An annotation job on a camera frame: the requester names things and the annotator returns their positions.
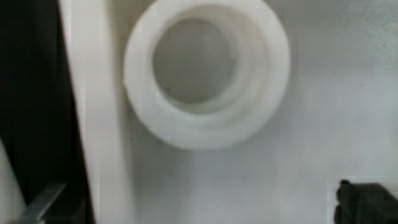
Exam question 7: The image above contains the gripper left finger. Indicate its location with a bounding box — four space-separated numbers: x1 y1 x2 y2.
20 183 68 224

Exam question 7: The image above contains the white square table top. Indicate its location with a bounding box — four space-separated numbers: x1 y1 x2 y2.
59 0 398 224

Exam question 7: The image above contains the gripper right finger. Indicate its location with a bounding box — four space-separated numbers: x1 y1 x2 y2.
334 180 398 224

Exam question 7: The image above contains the white U-shaped obstacle fence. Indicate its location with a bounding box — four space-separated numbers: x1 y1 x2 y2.
0 141 25 224

